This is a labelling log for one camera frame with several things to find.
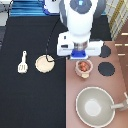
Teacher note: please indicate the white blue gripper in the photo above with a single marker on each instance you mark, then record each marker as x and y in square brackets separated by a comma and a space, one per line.
[75, 50]

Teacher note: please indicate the cream slotted spatula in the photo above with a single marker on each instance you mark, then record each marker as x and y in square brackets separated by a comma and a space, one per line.
[22, 66]

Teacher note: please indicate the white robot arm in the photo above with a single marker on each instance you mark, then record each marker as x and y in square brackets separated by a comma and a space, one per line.
[77, 16]

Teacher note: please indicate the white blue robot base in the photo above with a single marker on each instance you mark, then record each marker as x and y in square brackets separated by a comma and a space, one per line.
[54, 7]

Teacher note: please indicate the round wooden plate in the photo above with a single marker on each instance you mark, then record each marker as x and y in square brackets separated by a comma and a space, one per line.
[44, 64]

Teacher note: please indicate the black stove burner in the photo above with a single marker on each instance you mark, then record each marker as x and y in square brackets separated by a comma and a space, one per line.
[106, 69]
[105, 51]

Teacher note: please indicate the pink stove counter block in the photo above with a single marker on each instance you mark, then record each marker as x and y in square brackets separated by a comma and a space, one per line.
[114, 84]

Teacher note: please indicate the grey faucet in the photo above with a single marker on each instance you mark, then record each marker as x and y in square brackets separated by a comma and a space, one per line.
[121, 106]

